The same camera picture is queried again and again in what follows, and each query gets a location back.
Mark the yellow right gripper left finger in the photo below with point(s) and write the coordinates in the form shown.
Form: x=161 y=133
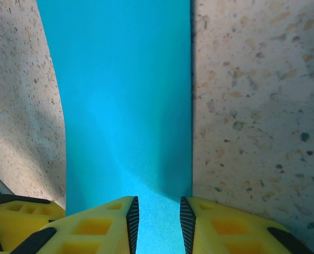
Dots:
x=93 y=230

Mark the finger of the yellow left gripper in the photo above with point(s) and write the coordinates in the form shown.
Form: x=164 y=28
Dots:
x=16 y=222

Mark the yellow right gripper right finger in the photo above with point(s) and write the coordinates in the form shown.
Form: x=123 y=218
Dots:
x=225 y=230

